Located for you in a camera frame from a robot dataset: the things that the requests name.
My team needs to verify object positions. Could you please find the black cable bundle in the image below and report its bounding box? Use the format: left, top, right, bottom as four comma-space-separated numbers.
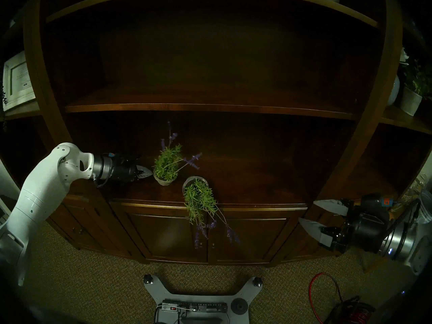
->
326, 296, 377, 324

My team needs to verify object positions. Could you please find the small round white vase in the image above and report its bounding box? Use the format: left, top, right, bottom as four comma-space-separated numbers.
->
387, 74, 401, 107

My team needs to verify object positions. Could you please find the potted fake lavender plant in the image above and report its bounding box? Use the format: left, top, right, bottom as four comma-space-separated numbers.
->
153, 121, 203, 186
182, 176, 241, 249

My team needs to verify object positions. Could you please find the dark trailing plant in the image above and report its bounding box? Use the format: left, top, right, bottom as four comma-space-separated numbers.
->
0, 84, 9, 131

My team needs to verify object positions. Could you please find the grey power strip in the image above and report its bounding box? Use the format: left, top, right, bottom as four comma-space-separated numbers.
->
161, 300, 227, 313

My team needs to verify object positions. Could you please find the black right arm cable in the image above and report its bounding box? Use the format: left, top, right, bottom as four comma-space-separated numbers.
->
385, 198, 422, 236

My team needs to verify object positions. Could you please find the thin white cable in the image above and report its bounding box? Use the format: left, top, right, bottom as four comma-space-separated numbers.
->
155, 303, 198, 324

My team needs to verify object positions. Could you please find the red cable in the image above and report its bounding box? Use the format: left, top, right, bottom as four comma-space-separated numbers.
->
309, 273, 343, 324

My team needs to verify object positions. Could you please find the white framed certificate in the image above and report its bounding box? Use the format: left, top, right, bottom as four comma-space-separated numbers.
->
3, 51, 36, 112

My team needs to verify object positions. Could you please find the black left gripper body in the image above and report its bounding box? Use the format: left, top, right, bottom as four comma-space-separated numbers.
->
108, 152, 142, 184

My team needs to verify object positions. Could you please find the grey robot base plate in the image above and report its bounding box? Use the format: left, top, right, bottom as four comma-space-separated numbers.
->
142, 274, 264, 324

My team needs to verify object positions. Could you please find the dark wooden bookcase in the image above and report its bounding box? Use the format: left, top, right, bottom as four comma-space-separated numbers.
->
0, 0, 432, 268

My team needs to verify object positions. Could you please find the clear glass jar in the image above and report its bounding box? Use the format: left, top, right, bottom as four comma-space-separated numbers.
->
395, 171, 432, 212

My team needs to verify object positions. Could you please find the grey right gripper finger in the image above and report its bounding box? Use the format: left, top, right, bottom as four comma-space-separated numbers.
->
299, 217, 338, 249
313, 199, 350, 217

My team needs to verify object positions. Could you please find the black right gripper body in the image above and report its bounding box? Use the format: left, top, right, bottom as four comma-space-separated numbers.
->
329, 193, 393, 254

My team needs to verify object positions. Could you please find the green plant in white pot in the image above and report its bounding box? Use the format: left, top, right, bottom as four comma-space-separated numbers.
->
400, 48, 432, 117

